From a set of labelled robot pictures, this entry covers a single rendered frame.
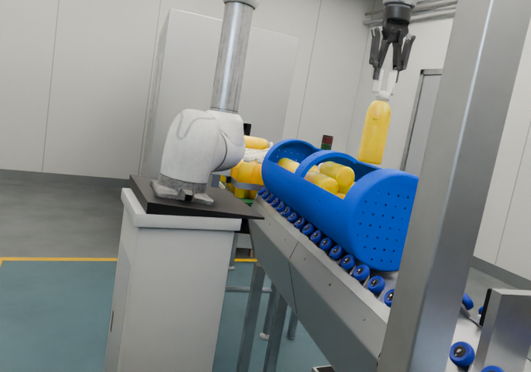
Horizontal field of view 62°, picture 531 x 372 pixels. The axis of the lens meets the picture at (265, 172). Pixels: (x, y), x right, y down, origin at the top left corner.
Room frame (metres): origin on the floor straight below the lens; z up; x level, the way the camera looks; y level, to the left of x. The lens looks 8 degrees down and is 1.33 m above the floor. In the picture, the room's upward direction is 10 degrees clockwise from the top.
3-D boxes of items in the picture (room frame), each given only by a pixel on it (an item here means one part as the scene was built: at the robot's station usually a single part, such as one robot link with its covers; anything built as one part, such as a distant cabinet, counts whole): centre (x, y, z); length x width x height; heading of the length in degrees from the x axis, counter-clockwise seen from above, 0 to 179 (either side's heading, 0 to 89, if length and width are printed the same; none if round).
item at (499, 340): (0.80, -0.50, 1.00); 0.10 x 0.04 x 0.15; 108
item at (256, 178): (2.15, 0.03, 0.99); 0.07 x 0.07 x 0.19
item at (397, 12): (1.27, -0.29, 1.63); 0.08 x 0.07 x 0.09; 109
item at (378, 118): (1.27, -0.29, 1.33); 0.07 x 0.07 x 0.19
